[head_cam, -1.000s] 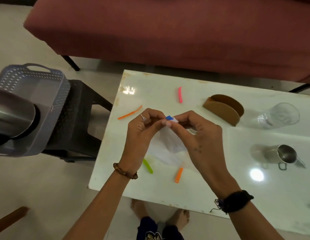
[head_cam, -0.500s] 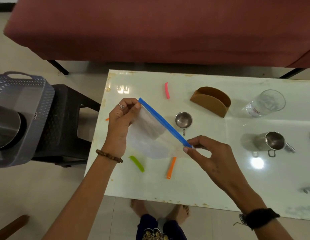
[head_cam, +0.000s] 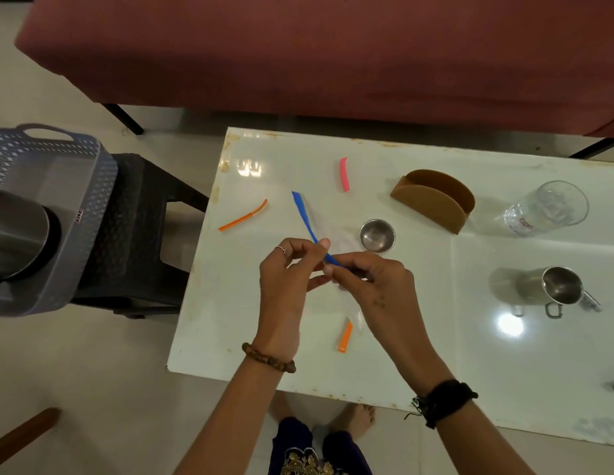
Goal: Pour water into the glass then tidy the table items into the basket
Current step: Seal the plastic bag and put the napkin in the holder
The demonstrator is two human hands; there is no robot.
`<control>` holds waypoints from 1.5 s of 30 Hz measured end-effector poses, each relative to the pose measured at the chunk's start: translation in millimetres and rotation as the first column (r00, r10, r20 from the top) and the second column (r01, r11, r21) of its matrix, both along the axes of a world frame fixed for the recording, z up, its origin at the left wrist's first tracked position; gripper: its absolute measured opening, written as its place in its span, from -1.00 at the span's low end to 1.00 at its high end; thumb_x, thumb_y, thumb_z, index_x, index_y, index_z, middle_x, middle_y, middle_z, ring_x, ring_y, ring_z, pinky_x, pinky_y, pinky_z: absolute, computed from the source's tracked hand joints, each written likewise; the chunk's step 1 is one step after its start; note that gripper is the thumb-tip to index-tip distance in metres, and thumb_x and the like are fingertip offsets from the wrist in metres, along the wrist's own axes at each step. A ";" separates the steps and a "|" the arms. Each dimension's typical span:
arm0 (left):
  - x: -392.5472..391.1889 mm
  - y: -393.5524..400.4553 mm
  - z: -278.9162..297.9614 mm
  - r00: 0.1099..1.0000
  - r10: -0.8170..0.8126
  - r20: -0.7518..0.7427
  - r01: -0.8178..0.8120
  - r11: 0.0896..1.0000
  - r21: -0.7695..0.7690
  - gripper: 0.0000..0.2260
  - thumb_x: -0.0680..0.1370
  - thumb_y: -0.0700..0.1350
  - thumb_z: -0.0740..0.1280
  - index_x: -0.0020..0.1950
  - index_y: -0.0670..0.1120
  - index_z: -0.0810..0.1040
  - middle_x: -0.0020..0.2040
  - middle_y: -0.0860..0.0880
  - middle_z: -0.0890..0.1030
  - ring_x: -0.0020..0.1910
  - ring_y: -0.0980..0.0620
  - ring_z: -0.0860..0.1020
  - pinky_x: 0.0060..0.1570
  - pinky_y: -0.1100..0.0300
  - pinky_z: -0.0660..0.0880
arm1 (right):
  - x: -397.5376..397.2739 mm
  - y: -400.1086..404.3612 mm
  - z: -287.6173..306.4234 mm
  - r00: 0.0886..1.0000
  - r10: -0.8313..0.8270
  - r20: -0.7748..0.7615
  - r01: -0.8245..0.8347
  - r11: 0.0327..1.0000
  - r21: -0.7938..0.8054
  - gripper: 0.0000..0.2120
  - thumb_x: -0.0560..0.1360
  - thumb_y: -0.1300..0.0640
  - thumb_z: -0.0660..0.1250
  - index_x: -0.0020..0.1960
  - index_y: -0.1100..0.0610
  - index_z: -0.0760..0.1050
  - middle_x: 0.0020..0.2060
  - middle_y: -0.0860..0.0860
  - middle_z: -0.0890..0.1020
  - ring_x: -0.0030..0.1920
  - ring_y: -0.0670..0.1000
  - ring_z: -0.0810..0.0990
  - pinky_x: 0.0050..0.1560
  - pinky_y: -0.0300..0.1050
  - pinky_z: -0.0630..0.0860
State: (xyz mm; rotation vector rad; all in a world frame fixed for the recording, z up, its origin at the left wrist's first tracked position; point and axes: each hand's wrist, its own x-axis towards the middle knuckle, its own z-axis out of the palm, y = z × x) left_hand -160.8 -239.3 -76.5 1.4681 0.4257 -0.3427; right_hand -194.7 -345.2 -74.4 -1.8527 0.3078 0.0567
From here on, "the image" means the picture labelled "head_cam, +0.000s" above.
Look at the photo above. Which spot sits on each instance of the person's right hand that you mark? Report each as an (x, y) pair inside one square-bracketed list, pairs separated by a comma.
[(386, 301)]

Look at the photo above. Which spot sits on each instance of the person's left hand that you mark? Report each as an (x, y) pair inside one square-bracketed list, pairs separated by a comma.
[(282, 296)]

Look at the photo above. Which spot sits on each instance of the wide orange bag sealing clip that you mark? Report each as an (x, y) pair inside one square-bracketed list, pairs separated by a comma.
[(345, 337)]

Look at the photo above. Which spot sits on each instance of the stainless steel mug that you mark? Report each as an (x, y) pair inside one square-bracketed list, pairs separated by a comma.
[(559, 286), (378, 236)]

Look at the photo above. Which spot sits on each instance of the thin orange bag sealing clip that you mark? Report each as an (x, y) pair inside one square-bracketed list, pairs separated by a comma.
[(240, 220)]

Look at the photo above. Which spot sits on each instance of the brown napkin holder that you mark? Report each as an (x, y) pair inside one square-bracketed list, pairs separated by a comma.
[(431, 202)]

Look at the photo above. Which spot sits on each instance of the pink bag sealing clip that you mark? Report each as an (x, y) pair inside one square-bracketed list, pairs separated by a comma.
[(344, 175)]

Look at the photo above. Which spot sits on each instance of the clear drinking glass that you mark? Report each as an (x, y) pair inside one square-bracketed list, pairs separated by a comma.
[(549, 207)]

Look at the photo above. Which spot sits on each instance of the grey plastic basket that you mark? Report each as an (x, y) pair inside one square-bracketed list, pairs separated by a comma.
[(74, 183)]

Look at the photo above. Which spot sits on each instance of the person's right forearm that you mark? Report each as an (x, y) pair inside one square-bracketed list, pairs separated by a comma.
[(480, 445)]

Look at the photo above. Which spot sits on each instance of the person's left forearm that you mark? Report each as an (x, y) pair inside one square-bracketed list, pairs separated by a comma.
[(228, 425)]

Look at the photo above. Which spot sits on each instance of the person's left foot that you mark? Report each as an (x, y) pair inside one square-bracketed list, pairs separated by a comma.
[(282, 408)]

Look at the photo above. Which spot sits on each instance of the person's foot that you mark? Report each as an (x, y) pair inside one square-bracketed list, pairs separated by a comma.
[(354, 420), (282, 408)]

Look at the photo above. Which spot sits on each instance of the person's right foot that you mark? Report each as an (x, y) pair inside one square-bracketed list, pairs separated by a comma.
[(354, 420)]

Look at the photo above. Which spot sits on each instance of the white glossy table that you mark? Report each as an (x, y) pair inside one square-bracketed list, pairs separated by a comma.
[(436, 366)]

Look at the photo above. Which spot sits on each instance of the black braided wristband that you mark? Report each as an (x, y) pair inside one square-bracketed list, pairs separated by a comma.
[(445, 400)]

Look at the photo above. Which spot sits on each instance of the dark gold patterned garment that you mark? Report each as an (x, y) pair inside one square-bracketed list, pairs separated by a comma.
[(307, 455)]

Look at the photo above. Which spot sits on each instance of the black plastic stool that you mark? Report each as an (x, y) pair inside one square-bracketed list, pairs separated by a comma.
[(133, 217)]

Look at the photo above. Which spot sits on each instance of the red fabric sofa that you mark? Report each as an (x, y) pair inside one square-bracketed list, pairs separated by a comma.
[(336, 54)]

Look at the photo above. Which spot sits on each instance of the brown wooden chair leg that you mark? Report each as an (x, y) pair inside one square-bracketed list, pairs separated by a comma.
[(20, 440)]

